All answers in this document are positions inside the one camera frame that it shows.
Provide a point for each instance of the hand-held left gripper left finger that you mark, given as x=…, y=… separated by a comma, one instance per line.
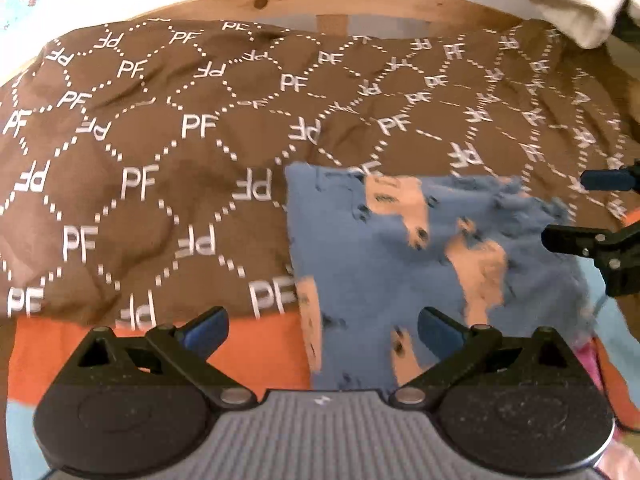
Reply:
x=207, y=332

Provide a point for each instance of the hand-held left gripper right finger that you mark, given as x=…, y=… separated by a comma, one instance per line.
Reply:
x=440, y=335

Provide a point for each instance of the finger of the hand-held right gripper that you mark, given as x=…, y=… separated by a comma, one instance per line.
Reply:
x=575, y=240
x=607, y=178

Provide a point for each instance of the blue truck print pants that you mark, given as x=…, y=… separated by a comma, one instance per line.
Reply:
x=380, y=270

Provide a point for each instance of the multicoloured bed sheet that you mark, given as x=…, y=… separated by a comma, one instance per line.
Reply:
x=260, y=355

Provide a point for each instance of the white cloth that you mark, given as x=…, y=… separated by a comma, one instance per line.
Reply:
x=575, y=5

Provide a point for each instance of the brown patterned blanket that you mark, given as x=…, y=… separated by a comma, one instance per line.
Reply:
x=150, y=135

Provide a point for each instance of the wooden bed frame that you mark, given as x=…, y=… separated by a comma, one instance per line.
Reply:
x=200, y=7

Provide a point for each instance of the pale blue wall poster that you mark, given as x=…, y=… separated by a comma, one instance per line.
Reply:
x=20, y=5

